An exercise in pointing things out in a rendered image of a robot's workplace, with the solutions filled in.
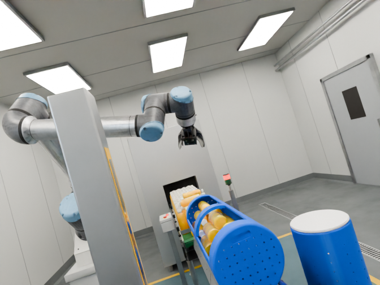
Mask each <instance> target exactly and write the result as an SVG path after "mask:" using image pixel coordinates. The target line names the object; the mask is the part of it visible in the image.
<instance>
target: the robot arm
mask: <svg viewBox="0 0 380 285"><path fill-rule="evenodd" d="M47 108H48V103H47V102H46V101H45V99H44V98H42V97H41V96H39V95H36V94H34V93H23V94H21V95H20V96H19V97H18V98H17V99H16V100H15V102H14V103H13V104H12V106H11V107H10V108H9V109H8V111H7V112H6V113H5V114H4V116H3V118H2V128H3V130H4V132H5V134H6V135H7V136H8V137H9V138H10V139H12V140H14V141H15V142H17V143H20V144H26V145H29V144H36V143H37V142H38V143H39V144H40V145H41V146H42V148H43V149H44V150H45V152H47V154H48V155H49V156H50V158H51V159H52V160H53V161H54V162H55V163H56V164H57V166H58V167H59V168H60V169H61V170H62V172H63V173H64V174H65V176H66V177H68V185H69V186H70V187H71V188H72V185H71V182H70V178H69V175H68V171H67V167H66V164H65V161H64V157H63V153H62V150H61V146H60V143H59V139H58V135H57V132H56V129H55V125H54V121H53V119H51V118H50V115H49V114H48V112H47V111H46V109H47ZM141 110H142V113H143V115H130V116H102V117H100V118H101V122H102V126H103V130H104V133H105V136H106V138H111V137H140V138H142V139H143V140H145V141H148V142H154V141H157V140H159V139H160V138H161V137H162V135H163V132H164V129H165V127H164V124H165V114H169V113H175V116H176V121H177V123H178V125H180V126H181V127H182V129H181V130H180V132H179V134H178V147H179V149H181V147H182V145H183V142H184V145H197V140H198V141H199V143H200V145H201V147H202V148H203V147H205V142H204V138H203V136H202V133H201V132H200V131H199V130H198V129H197V128H196V127H194V123H195V121H196V115H197V114H195V107H194V102H193V95H192V91H191V90H190V89H189V88H187V87H184V86H179V87H175V88H173V89H172V90H171V92H169V93H158V94H149V95H144V96H143V97H142V99H141ZM59 212H60V214H61V216H62V217H63V219H64V220H65V221H67V222H68V223H69V224H70V225H71V226H72V227H73V228H74V229H75V233H76V235H77V237H78V238H79V239H81V240H84V241H87V239H86V236H85V232H84V228H83V224H82V221H81V218H80V214H79V210H78V207H77V203H76V200H75V196H74V192H73V189H72V191H71V193H70V194H69V195H67V196H66V197H65V198H64V199H63V200H62V201H61V203H60V207H59Z"/></svg>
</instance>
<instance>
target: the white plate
mask: <svg viewBox="0 0 380 285"><path fill-rule="evenodd" d="M348 221H349V215H348V214H347V213H345V212H343V211H339V210H316V211H310V212H307V213H304V214H301V215H299V216H297V217H295V218H294V219H293V220H292V221H291V223H290V226H291V228H292V229H293V230H295V231H298V232H302V233H310V234H313V233H322V232H328V231H332V230H336V229H338V228H341V227H343V226H344V225H346V224H347V223H348Z"/></svg>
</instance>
